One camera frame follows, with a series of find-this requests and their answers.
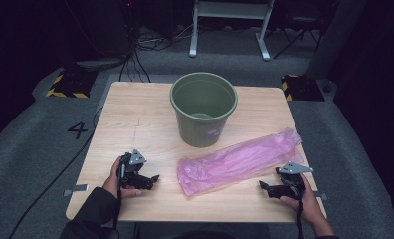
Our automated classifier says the right hand-held gripper cable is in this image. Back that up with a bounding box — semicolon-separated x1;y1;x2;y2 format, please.
295;198;306;239

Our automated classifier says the pink plastic bag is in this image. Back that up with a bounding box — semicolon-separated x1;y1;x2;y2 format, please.
176;127;306;197

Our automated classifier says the black tripod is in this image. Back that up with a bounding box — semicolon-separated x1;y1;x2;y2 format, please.
273;13;326;61

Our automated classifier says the grey curtain column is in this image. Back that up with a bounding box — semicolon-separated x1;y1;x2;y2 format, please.
304;0;368;80

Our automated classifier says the long black floor cable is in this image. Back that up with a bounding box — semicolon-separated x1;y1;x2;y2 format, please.
7;106;103;239

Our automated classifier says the white metal stand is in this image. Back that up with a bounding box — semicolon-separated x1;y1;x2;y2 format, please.
188;0;276;62

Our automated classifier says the black yellow striped base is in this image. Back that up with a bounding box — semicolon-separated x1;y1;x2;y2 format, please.
281;74;326;103
45;68;99;100

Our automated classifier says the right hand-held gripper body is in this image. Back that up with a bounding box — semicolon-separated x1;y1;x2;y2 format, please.
276;161;313;201

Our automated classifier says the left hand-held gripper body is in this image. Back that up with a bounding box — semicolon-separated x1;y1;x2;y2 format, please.
117;148;148;187

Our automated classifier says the person's right hand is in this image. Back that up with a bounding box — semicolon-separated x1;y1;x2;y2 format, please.
279;175;327;227

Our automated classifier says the left hand-held gripper cable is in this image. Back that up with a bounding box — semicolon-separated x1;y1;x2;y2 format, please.
111;165;123;231

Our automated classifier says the person's left hand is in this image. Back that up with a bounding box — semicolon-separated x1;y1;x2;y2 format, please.
102;156;142;200

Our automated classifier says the bundle of black cables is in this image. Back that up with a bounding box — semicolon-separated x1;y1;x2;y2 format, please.
118;19;193;84

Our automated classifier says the hand-held gripper cable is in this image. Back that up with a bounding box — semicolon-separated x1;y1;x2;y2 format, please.
295;198;306;239
111;165;123;231

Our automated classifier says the black equipment stand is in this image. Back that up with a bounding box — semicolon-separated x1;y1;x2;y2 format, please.
62;0;134;69

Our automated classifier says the green plastic bin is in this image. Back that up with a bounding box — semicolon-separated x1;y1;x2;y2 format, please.
169;72;239;148

